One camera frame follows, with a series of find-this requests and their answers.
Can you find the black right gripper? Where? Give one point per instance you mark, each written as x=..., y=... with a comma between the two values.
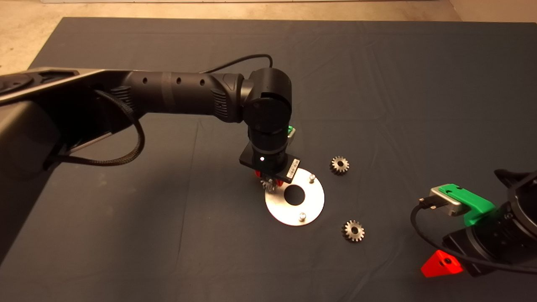
x=495, y=243

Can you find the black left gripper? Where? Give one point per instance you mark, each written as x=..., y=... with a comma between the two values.
x=262, y=164

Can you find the small steel spur gear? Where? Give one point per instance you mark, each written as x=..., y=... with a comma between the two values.
x=348, y=230
x=268, y=186
x=339, y=165

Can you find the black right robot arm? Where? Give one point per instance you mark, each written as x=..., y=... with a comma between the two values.
x=526, y=201

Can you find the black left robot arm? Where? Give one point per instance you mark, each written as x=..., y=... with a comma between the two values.
x=180, y=94

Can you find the round metal carrier plate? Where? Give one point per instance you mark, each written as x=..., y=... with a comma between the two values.
x=312, y=203

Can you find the dark grey table cloth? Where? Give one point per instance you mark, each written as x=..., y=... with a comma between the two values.
x=377, y=84

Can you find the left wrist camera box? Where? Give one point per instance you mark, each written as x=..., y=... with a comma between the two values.
x=293, y=136

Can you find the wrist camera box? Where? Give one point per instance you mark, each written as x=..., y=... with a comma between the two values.
x=293, y=136
x=451, y=203

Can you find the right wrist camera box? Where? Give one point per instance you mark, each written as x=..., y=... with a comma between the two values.
x=451, y=203

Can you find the right green camera mount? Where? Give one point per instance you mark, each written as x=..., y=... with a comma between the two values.
x=478, y=205

